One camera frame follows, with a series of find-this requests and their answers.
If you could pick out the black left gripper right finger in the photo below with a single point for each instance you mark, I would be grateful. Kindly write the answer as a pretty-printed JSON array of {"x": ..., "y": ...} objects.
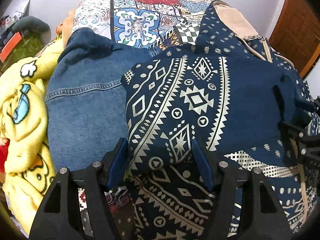
[{"x": 261, "y": 214}]

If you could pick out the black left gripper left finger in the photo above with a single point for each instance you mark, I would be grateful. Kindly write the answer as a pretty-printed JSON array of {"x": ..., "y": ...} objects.
[{"x": 58, "y": 216}]

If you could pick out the navy patterned garment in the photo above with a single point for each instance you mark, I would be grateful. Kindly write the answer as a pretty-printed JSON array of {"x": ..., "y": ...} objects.
[{"x": 219, "y": 92}]

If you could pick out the red cloth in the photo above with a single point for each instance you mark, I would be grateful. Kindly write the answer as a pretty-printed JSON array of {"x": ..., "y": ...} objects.
[{"x": 4, "y": 144}]

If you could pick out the brown wooden door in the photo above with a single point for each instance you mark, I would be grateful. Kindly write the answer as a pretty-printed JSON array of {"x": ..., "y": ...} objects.
[{"x": 296, "y": 35}]

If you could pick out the blue denim jacket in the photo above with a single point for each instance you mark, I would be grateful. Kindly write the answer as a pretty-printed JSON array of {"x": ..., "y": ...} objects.
[{"x": 85, "y": 98}]

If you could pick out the yellow cartoon blanket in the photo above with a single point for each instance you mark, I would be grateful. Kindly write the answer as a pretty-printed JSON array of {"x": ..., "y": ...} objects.
[{"x": 29, "y": 169}]

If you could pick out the orange box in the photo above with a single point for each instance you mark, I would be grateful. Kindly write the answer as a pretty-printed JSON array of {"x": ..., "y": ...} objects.
[{"x": 11, "y": 44}]

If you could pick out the green patterned cloth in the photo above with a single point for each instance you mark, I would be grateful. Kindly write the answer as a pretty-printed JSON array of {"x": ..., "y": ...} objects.
[{"x": 29, "y": 46}]

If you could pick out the colourful patchwork bedspread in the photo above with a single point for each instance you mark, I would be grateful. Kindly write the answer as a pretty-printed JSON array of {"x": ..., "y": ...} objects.
[{"x": 143, "y": 23}]

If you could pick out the grey neck pillow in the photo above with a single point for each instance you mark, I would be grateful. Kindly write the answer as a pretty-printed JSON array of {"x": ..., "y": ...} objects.
[{"x": 35, "y": 25}]

